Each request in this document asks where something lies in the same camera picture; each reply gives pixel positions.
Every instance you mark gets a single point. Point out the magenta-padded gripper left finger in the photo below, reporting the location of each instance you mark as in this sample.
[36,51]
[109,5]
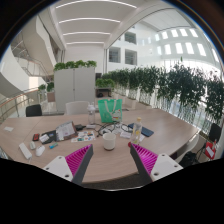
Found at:
[60,166]

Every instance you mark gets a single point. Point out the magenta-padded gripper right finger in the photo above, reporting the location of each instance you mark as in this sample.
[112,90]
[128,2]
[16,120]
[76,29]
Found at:
[165,165]

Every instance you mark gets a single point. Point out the clear plastic drink bottle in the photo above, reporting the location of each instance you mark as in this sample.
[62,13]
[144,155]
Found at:
[136,131]

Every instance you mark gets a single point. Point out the small blue tube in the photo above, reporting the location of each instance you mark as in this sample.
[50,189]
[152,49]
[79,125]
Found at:
[53,145]

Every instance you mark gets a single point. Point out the large white computer mouse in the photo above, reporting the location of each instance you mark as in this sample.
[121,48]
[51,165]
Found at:
[40,150]

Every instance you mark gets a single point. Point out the white chair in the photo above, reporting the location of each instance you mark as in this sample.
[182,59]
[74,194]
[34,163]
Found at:
[76,108]
[188,146]

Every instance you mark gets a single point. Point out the colourful sticker sheet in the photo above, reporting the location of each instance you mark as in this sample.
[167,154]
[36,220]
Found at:
[83,136]

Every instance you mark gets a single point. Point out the blue keyboard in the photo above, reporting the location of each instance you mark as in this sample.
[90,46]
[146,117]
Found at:
[146,131]

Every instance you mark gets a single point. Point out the black charger block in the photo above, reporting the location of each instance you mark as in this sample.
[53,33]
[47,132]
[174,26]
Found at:
[79,127]

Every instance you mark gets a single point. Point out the red bag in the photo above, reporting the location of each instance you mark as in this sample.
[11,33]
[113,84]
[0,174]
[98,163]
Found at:
[210,150]

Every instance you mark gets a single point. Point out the white paper packet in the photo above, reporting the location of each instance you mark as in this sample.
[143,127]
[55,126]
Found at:
[125,134]

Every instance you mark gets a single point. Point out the white cup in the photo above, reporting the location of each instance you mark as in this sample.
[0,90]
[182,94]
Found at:
[109,141]

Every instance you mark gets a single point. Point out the black office chair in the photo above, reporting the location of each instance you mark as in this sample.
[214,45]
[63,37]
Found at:
[34,110]
[215,131]

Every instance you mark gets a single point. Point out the clear shaker bottle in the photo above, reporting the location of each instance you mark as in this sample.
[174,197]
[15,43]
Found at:
[91,115]

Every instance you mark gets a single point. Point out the white paper sheet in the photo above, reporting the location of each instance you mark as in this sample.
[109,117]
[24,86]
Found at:
[8,129]

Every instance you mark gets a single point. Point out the green gift bag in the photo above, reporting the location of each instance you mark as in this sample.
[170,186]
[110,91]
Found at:
[106,113]

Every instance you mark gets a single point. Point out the brown planter with plants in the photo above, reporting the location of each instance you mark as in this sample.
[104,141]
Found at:
[50,95]

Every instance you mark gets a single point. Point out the glass railing with wooden handrail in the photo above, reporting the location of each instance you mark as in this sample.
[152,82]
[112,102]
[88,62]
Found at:
[13,103]

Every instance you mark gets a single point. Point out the white cabinet with plants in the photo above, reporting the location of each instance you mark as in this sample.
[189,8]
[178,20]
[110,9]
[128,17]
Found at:
[75,88]

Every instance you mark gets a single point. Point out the row of green plants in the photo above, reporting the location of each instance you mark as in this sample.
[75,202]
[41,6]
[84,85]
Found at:
[180,86]

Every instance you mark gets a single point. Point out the ceiling light strips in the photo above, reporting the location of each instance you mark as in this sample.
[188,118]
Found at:
[88,20]

